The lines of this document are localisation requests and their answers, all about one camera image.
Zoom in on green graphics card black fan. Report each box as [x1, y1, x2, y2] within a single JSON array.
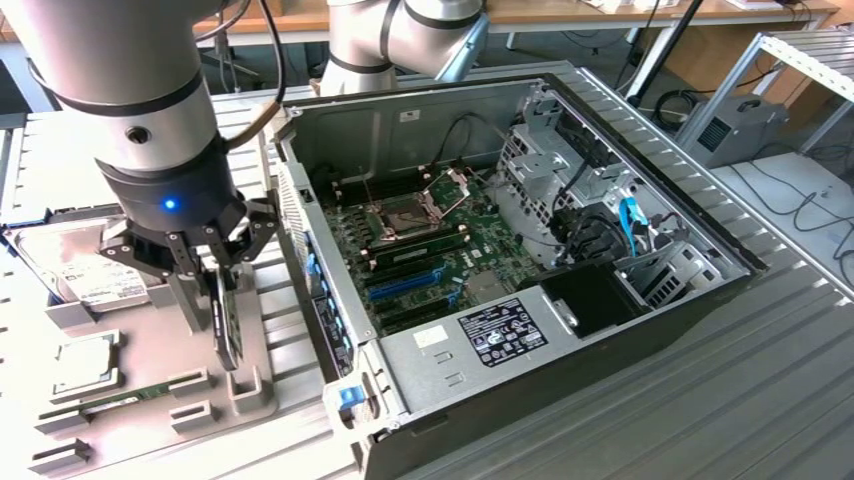
[[210, 264, 243, 372]]

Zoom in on grey equipment box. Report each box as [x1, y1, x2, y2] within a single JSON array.
[[678, 93, 790, 170]]

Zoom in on silver hard disk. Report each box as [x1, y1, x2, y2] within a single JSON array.
[[3, 217, 153, 314]]

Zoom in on perforated metal drive cage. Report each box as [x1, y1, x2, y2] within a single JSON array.
[[497, 87, 646, 241]]

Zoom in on black coiled cable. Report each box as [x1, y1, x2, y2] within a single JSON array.
[[652, 88, 700, 132]]

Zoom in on black wire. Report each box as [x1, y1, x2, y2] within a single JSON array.
[[432, 115, 484, 167]]

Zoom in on black power wires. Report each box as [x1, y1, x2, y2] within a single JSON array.
[[552, 203, 636, 267]]

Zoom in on silver CPU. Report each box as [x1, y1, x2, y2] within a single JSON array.
[[53, 337, 117, 397]]

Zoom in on green RAM stick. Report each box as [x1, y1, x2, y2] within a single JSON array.
[[38, 380, 177, 420], [370, 232, 473, 271]]

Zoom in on blue expansion slot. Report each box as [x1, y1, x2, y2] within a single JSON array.
[[365, 269, 448, 302]]

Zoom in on grey power supply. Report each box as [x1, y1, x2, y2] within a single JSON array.
[[365, 294, 581, 420]]

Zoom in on silver chipset heatsink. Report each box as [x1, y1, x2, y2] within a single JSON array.
[[465, 272, 517, 305]]

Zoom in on black RAM slot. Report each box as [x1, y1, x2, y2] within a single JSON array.
[[358, 222, 464, 251], [362, 228, 466, 258], [331, 166, 428, 190], [335, 173, 432, 200], [337, 176, 433, 205], [333, 169, 429, 195]]

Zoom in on metal socket cover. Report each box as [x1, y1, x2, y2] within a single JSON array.
[[422, 168, 474, 222]]

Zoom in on black expansion slot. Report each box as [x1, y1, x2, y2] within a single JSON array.
[[363, 259, 440, 287], [381, 305, 464, 335], [375, 294, 457, 324]]

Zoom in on metal disk bay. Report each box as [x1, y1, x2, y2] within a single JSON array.
[[613, 238, 750, 312]]

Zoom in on CPU socket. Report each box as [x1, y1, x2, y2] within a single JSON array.
[[370, 197, 442, 241]]

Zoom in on black floor cable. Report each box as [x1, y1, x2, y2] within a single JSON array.
[[726, 162, 854, 234]]

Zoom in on blue wire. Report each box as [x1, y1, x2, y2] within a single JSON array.
[[618, 195, 648, 260]]

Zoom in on green motherboard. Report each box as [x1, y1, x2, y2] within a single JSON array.
[[319, 164, 556, 337]]

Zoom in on black stand pole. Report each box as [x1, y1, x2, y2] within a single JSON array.
[[626, 0, 708, 107]]

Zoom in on wooden desk white frame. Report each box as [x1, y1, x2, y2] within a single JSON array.
[[486, 0, 844, 99], [0, 14, 335, 114]]

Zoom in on aluminium frame rack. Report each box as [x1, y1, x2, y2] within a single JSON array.
[[673, 28, 854, 156]]

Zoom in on hard disk drive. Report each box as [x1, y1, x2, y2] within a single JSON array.
[[0, 204, 129, 307]]

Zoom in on black office chair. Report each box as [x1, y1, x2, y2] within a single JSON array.
[[197, 29, 266, 94]]

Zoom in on grey parts rack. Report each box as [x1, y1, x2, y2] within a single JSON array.
[[26, 232, 282, 476]]

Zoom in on black camera cable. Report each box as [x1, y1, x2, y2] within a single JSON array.
[[190, 0, 290, 152]]

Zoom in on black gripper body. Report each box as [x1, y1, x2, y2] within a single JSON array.
[[103, 139, 250, 242]]

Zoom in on black and grey PC case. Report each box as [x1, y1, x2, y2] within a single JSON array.
[[250, 72, 769, 480]]

